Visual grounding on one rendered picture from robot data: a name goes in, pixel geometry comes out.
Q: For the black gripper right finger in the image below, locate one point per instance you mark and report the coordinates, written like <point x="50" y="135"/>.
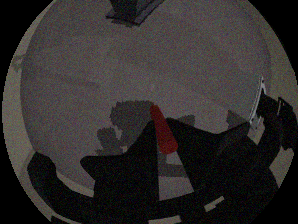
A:
<point x="199" y="150"/>

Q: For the dark red peg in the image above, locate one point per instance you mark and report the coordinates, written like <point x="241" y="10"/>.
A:
<point x="165" y="138"/>

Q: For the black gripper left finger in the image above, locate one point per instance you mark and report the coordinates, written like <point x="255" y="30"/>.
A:
<point x="138" y="163"/>

